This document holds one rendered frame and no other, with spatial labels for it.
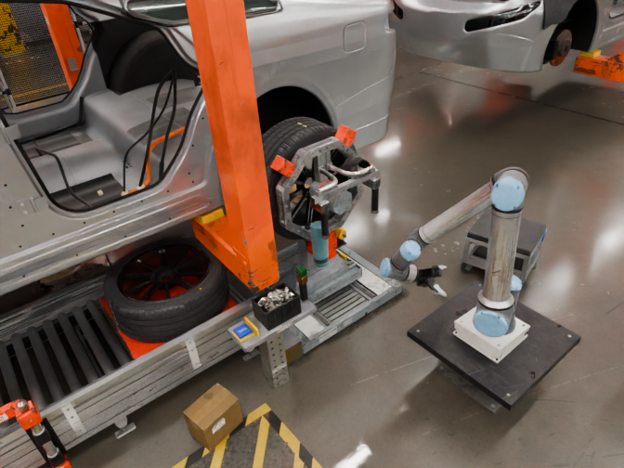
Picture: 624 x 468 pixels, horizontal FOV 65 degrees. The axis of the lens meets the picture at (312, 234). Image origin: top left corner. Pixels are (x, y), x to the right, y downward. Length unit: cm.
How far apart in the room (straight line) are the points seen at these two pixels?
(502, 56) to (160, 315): 356
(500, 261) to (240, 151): 116
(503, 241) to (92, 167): 240
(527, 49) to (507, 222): 294
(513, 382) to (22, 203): 232
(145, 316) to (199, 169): 81
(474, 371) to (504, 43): 306
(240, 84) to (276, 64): 74
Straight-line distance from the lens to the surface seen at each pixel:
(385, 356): 289
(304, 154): 246
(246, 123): 210
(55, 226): 257
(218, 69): 198
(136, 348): 280
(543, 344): 270
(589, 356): 316
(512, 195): 199
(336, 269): 309
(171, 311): 261
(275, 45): 274
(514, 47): 478
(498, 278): 219
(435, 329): 264
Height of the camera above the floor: 218
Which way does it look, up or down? 35 degrees down
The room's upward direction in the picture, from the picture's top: 4 degrees counter-clockwise
